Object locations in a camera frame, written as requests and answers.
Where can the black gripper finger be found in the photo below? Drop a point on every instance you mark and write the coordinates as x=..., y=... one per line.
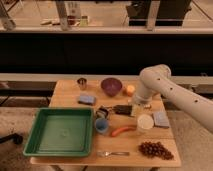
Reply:
x=103, y=112

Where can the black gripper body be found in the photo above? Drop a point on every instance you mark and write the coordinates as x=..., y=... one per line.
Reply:
x=123, y=109

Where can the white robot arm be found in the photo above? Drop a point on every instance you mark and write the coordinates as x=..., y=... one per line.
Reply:
x=156, y=79

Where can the blue plastic cup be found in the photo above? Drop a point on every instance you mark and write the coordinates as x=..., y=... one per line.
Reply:
x=101, y=125

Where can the small metal cup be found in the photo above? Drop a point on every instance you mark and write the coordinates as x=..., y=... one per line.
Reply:
x=82, y=83

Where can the blue sponge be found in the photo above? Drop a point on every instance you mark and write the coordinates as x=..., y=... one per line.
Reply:
x=86, y=99

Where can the orange carrot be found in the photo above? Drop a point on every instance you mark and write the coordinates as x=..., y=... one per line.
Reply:
x=120, y=130

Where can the orange fruit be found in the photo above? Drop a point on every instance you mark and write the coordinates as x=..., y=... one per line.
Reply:
x=130, y=89

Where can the wooden table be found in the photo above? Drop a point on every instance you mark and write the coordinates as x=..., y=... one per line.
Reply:
x=65, y=95

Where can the purple bowl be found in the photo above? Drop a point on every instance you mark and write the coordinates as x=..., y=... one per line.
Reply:
x=111, y=86

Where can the silver fork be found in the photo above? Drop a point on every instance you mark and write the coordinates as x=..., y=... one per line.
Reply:
x=107, y=153

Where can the green plastic tray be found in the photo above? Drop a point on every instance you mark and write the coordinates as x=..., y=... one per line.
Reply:
x=60, y=132

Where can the bunch of dark grapes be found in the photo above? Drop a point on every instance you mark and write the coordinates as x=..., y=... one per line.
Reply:
x=155, y=149

